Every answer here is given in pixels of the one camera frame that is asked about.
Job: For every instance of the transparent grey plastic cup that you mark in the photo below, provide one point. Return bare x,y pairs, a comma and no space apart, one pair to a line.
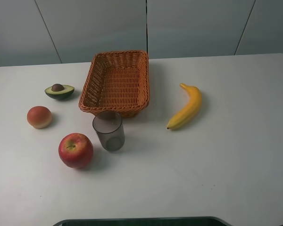
109,128

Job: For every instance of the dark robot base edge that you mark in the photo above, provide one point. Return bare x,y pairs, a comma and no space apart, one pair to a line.
170,221

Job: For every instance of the orange wicker basket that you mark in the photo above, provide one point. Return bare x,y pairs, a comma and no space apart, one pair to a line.
117,81

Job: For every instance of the yellow banana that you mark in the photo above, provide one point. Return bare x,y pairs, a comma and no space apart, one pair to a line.
188,112

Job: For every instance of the red apple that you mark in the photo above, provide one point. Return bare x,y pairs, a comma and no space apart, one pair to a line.
76,150

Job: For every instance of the halved avocado with pit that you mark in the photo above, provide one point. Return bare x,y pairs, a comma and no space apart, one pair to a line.
59,91

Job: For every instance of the round bread bun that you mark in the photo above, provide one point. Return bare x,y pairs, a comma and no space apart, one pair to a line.
39,117

